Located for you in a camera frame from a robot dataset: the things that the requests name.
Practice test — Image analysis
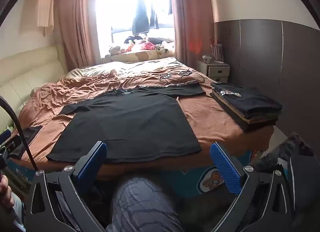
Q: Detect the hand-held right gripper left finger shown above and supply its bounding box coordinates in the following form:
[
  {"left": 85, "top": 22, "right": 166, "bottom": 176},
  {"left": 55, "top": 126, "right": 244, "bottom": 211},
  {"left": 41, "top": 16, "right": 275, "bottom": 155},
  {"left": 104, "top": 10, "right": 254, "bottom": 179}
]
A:
[{"left": 25, "top": 141, "right": 108, "bottom": 232}]

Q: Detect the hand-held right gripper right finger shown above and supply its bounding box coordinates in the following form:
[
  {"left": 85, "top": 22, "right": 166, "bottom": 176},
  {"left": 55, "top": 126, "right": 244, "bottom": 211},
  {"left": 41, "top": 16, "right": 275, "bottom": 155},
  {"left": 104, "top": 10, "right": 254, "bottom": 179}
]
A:
[{"left": 210, "top": 142, "right": 297, "bottom": 232}]

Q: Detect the black knit t-shirt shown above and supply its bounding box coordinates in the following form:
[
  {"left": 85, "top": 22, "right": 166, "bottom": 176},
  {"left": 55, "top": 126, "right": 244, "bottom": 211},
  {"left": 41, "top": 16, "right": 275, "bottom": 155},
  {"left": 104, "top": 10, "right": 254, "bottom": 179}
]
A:
[{"left": 46, "top": 87, "right": 202, "bottom": 164}]

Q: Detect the dark clothes hanging bedside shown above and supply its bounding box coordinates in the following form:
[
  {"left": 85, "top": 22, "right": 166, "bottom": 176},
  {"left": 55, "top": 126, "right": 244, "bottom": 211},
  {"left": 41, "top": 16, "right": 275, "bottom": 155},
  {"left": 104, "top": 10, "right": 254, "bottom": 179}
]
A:
[{"left": 209, "top": 82, "right": 283, "bottom": 132}]

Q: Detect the person's left hand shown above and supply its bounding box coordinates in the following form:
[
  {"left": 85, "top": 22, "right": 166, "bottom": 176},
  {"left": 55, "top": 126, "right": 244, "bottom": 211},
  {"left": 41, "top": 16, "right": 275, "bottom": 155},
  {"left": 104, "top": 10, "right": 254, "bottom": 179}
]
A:
[{"left": 0, "top": 178, "right": 15, "bottom": 209}]

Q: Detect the folded dark grey shirt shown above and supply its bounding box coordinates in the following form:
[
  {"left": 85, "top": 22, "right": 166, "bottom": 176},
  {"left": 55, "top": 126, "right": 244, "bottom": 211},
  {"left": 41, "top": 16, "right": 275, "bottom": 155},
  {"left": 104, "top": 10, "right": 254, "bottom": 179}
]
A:
[{"left": 10, "top": 126, "right": 43, "bottom": 159}]

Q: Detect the brown blanket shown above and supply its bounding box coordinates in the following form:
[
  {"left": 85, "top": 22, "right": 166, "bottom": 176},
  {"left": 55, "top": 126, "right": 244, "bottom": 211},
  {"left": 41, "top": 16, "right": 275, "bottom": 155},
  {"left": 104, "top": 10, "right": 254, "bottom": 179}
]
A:
[{"left": 19, "top": 68, "right": 275, "bottom": 170}]

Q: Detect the person's leg in patterned pants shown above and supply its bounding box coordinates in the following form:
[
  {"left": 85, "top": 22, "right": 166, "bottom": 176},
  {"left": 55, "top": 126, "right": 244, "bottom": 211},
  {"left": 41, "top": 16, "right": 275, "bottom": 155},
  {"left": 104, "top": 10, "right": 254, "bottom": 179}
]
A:
[{"left": 106, "top": 174, "right": 187, "bottom": 232}]

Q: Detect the cream padded headboard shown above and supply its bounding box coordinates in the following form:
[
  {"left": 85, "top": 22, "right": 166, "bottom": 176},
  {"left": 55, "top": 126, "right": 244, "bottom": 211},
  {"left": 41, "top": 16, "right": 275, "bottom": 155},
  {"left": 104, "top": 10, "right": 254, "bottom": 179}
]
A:
[{"left": 0, "top": 44, "right": 68, "bottom": 132}]

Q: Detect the black garment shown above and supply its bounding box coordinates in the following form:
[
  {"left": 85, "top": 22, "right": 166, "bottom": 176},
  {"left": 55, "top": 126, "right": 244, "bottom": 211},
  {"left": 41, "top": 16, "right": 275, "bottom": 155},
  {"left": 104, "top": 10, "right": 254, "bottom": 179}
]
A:
[{"left": 139, "top": 84, "right": 206, "bottom": 98}]

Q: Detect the white nightstand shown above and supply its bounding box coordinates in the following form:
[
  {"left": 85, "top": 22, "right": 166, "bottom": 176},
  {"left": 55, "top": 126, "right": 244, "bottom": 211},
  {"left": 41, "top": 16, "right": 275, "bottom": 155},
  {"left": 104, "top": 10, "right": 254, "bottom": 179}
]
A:
[{"left": 196, "top": 59, "right": 230, "bottom": 84}]

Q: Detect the crumpled orange blanket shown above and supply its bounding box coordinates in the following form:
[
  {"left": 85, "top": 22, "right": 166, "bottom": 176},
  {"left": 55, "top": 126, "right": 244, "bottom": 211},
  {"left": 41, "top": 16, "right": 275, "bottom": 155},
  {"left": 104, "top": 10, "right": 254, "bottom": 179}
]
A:
[{"left": 66, "top": 57, "right": 198, "bottom": 80}]

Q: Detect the dark wardrobe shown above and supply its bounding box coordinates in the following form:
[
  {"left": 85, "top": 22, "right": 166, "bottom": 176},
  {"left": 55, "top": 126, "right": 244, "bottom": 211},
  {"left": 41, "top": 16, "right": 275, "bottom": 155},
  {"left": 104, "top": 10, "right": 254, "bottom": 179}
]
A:
[{"left": 214, "top": 19, "right": 320, "bottom": 134}]

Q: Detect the pile of plush toys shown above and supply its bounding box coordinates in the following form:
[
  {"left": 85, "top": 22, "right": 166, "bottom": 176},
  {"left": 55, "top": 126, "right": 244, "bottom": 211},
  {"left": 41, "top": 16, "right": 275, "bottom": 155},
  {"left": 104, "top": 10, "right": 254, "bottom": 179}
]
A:
[{"left": 107, "top": 35, "right": 175, "bottom": 56}]

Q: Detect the pink curtain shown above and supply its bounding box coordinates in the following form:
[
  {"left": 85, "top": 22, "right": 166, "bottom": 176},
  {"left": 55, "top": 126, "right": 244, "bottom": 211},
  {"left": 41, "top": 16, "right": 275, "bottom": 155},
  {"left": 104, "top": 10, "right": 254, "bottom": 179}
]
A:
[
  {"left": 168, "top": 0, "right": 216, "bottom": 69},
  {"left": 59, "top": 0, "right": 101, "bottom": 70}
]

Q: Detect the hanging dark garment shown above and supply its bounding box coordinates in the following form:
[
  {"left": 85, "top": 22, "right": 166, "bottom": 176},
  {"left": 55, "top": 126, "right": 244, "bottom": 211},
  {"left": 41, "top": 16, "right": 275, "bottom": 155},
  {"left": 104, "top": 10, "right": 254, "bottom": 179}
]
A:
[{"left": 132, "top": 0, "right": 151, "bottom": 35}]

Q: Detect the window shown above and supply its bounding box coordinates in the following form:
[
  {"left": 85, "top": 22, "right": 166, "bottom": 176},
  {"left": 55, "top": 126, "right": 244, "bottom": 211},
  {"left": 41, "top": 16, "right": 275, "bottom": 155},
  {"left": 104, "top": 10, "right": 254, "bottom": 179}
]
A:
[{"left": 96, "top": 0, "right": 175, "bottom": 58}]

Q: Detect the cream hanging cloth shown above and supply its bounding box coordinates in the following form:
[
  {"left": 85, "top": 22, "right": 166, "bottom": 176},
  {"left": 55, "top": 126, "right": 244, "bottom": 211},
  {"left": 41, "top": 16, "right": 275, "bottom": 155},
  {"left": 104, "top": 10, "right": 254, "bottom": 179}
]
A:
[{"left": 37, "top": 0, "right": 55, "bottom": 36}]

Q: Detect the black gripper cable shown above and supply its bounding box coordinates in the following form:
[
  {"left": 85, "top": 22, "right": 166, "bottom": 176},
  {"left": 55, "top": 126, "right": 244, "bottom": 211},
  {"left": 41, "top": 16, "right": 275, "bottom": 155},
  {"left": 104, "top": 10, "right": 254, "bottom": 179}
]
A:
[{"left": 0, "top": 96, "right": 40, "bottom": 172}]

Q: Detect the wire rack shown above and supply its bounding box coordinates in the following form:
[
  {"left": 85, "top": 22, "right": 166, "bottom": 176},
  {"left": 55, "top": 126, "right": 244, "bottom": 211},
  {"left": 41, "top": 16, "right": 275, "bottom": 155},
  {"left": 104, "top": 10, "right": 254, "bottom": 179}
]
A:
[{"left": 210, "top": 43, "right": 225, "bottom": 64}]

